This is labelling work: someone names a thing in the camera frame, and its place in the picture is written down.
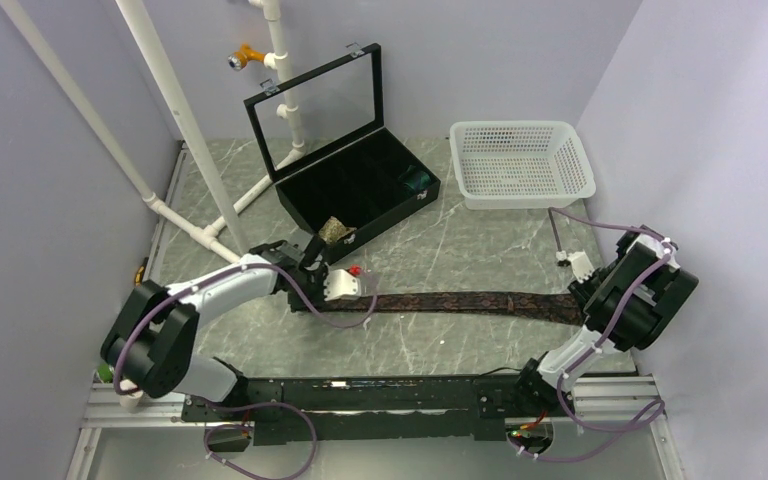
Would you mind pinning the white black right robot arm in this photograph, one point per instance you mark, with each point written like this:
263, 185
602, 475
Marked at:
625, 305

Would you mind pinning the aluminium table frame rail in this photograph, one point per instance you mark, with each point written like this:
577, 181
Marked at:
606, 399

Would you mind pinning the navy orange paisley tie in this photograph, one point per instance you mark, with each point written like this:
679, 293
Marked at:
553, 308

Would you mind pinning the rolled gold tie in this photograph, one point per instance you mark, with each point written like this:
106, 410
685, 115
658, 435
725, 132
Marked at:
333, 230

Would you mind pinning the rolled teal tie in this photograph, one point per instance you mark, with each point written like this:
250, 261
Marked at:
414, 180

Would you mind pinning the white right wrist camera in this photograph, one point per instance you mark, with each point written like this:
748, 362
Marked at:
579, 263

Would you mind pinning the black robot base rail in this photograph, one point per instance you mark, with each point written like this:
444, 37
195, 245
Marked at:
483, 407

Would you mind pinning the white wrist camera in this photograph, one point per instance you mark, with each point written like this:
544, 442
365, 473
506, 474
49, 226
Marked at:
579, 263
340, 284

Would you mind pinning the orange webcam on pipe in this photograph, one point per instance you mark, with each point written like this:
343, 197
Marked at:
244, 55

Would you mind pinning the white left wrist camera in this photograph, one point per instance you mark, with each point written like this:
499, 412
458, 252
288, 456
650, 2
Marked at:
340, 284

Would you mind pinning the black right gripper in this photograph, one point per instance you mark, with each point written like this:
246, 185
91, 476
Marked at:
580, 292

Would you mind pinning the white plastic mesh basket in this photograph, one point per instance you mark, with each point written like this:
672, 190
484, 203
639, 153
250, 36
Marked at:
520, 165

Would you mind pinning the black tie storage box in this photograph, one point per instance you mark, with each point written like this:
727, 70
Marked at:
351, 162

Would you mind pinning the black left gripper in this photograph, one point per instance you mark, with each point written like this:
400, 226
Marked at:
318, 299

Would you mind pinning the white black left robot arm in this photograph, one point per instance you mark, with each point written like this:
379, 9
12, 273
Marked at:
151, 346

